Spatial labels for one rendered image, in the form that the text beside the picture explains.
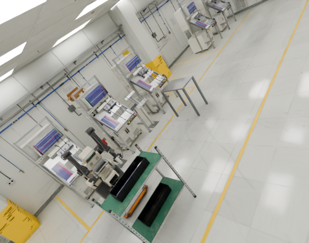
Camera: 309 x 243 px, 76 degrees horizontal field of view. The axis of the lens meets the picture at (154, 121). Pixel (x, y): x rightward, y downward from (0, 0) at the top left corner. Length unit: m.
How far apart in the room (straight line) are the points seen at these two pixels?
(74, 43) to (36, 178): 3.91
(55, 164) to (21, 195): 1.90
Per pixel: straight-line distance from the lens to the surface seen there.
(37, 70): 6.25
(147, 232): 2.87
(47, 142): 4.58
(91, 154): 3.06
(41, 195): 6.36
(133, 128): 5.24
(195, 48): 8.42
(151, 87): 5.38
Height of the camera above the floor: 2.40
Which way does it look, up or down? 26 degrees down
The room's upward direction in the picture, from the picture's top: 37 degrees counter-clockwise
